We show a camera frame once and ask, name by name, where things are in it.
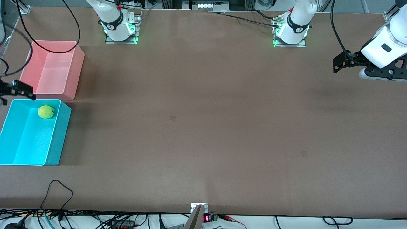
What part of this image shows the yellow-green tennis ball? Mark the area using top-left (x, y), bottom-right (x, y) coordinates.
top-left (38, 105), bottom-right (55, 119)

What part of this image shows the pink plastic bin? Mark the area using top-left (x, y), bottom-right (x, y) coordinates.
top-left (19, 40), bottom-right (85, 101)

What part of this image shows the blue plastic bin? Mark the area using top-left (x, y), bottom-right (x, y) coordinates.
top-left (0, 99), bottom-right (72, 166)

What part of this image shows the lit control box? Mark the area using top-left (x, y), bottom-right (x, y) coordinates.
top-left (183, 0), bottom-right (230, 12)

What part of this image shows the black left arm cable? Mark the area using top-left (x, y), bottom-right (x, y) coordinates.
top-left (330, 0), bottom-right (361, 64)

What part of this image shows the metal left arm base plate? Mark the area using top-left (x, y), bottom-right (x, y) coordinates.
top-left (272, 16), bottom-right (307, 48)

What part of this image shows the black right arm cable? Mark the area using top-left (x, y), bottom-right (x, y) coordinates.
top-left (0, 0), bottom-right (81, 77)

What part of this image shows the thin black looped cable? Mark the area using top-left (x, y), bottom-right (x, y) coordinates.
top-left (40, 180), bottom-right (74, 220)

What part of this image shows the black cable to arm base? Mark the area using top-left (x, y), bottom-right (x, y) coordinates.
top-left (210, 10), bottom-right (281, 28)

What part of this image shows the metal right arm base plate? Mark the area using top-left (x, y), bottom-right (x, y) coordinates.
top-left (105, 10), bottom-right (142, 44)

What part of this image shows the black oval looped cable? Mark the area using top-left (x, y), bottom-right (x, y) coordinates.
top-left (322, 216), bottom-right (354, 226)

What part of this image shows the red clip wire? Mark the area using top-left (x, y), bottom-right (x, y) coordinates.
top-left (219, 214), bottom-right (247, 229)

